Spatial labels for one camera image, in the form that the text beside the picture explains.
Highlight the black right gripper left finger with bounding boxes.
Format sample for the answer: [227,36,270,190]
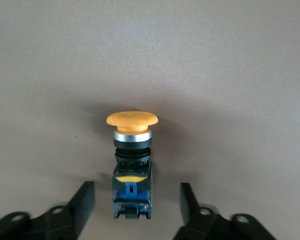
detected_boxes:
[29,181,95,240]

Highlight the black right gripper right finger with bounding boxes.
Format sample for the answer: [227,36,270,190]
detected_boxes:
[173,182,231,240]

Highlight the orange mushroom push button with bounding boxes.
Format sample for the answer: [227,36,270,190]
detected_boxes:
[105,111,160,220]

